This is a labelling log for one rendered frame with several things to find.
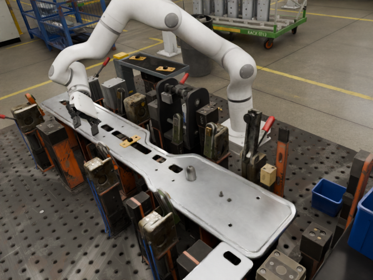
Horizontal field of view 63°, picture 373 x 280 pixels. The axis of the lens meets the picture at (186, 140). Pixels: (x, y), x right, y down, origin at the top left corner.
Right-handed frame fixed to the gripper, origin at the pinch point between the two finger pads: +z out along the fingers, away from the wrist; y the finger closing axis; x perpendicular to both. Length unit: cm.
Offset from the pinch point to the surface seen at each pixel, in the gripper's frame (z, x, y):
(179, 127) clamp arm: 10.8, -29.6, 15.2
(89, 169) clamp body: 19.6, -1.8, -4.9
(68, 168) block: -1.4, 28.3, 17.4
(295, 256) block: 66, -51, 3
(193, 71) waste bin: -192, 6, 243
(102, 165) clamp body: 18.7, -5.0, -1.7
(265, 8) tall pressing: -287, -122, 324
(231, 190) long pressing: 42, -41, 10
